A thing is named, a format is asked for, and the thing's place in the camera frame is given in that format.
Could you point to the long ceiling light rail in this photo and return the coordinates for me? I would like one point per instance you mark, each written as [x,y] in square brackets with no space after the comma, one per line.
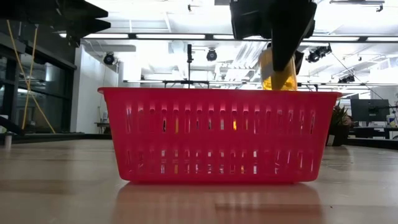
[217,36]

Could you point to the black tripod stand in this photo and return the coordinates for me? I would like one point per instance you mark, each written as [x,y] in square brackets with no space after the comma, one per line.
[189,53]

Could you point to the dark office desk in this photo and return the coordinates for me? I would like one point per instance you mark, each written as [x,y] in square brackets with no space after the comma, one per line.
[373,132]

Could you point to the small white post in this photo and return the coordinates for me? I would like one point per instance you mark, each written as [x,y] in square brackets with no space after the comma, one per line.
[7,140]

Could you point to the black ceiling spotlight cluster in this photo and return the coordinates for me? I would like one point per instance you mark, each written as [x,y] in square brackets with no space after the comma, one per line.
[318,53]
[346,79]

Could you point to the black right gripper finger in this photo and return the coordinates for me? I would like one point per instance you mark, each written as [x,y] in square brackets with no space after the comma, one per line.
[299,62]
[284,51]

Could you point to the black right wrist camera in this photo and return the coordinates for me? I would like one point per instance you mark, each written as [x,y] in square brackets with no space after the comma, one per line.
[248,18]

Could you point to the dark computer monitor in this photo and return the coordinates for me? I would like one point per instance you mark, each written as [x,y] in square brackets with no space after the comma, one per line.
[370,110]

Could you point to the red plastic slotted basket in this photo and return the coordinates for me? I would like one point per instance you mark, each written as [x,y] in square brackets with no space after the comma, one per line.
[217,102]

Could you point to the small side table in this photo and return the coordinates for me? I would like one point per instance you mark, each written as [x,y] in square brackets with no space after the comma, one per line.
[102,124]

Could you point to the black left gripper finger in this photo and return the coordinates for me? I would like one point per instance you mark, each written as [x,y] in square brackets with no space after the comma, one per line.
[87,28]
[81,9]

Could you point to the amber pill bottle white cap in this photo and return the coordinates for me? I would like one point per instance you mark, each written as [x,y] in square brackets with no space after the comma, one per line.
[266,69]

